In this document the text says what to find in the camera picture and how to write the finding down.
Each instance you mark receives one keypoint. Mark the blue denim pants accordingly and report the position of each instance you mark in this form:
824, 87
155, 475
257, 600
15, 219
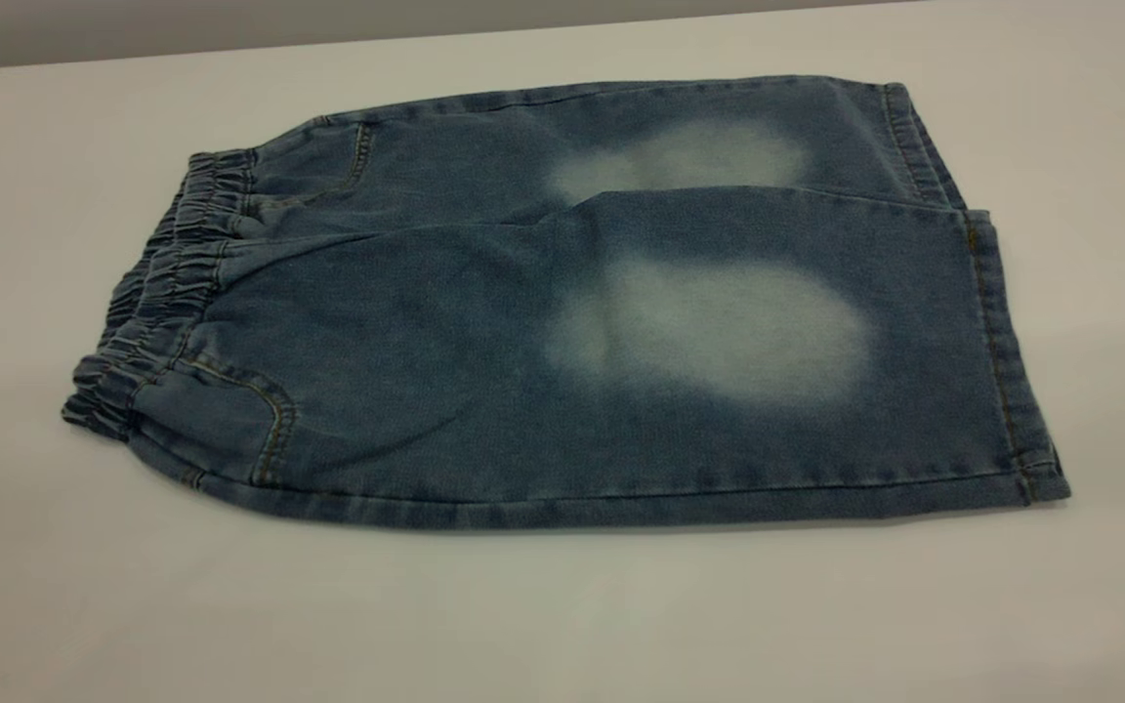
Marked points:
445, 371

